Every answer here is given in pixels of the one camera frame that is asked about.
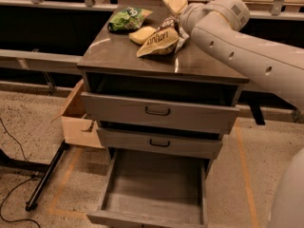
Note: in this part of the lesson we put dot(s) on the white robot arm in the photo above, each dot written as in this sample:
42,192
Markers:
215,28

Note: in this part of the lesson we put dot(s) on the grey middle drawer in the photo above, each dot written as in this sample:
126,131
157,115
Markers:
158,143

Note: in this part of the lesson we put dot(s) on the grey top drawer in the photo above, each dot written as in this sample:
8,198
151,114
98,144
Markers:
183,116

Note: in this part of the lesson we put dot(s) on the grey metal shelf rail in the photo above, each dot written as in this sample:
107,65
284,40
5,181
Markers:
39,61

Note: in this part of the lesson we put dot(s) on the green chip bag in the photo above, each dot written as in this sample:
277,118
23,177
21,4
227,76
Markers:
128,19

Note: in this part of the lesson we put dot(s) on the yellow sponge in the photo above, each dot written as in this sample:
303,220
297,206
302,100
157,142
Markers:
141,35

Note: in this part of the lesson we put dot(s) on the cardboard box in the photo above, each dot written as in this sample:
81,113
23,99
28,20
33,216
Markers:
78,129

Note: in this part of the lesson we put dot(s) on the brown chip bag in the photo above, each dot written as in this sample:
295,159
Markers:
168,38

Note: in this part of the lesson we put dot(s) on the grey drawer cabinet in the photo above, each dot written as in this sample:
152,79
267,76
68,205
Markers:
110,66

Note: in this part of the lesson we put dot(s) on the grey drawer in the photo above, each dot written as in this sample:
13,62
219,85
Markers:
183,116
158,143
150,190

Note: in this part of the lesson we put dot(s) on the black stand leg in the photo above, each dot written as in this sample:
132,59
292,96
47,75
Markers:
31,204

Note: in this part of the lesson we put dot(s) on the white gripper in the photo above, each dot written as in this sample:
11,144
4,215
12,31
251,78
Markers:
189,16

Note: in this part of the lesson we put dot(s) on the grey bottom drawer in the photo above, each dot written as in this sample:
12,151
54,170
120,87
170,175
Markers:
150,190

